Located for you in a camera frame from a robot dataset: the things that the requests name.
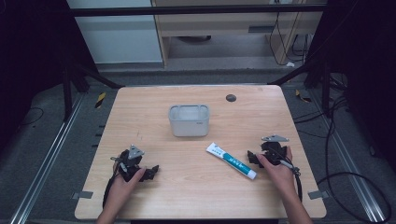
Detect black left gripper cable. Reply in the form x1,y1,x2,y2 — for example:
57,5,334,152
102,155,125,210

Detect grey plastic storage box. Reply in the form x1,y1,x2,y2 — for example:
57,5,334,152
167,104,211,138

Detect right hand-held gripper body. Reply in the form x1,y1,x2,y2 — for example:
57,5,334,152
259,133,290,166

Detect light wooden desk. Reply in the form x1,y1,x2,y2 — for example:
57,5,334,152
150,0,329,67

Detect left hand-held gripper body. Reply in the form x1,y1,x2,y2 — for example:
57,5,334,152
110,144,148,183

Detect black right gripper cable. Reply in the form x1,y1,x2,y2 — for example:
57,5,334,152
267,146,304,203

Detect aluminium floor rail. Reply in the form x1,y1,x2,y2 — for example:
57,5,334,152
307,88,387,224
8,91,87,224

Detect black floor cable loop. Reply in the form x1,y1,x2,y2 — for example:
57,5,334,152
292,73,392,224

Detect white cabinet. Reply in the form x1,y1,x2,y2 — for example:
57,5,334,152
65,0,164,65

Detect yellow and black striped tape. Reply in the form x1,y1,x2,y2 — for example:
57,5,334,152
294,89,313,104
93,91,107,109

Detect person's right hand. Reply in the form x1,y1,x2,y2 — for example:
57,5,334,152
255,147,297,196

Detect black horizontal frame bar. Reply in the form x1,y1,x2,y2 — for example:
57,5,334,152
68,3,327,18

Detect black curtain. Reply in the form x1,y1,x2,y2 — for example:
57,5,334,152
0,0,98,150
306,0,396,175

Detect person's left hand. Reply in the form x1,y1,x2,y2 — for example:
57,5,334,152
105,167,148,209

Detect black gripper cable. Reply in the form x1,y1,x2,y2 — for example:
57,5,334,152
102,155,125,210
267,146,304,203

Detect black hanging desk cables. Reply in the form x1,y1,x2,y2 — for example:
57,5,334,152
268,10,312,67

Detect thin black floor cable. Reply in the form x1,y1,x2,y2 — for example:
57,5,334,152
18,106,45,127

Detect black metal stand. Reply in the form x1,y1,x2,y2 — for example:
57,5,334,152
267,57,332,119
61,62,125,123

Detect grey tape strip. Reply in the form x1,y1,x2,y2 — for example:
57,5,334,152
307,189,330,201
71,190,94,201

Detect white and teal toothpaste tube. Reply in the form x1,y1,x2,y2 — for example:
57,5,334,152
205,142,259,181

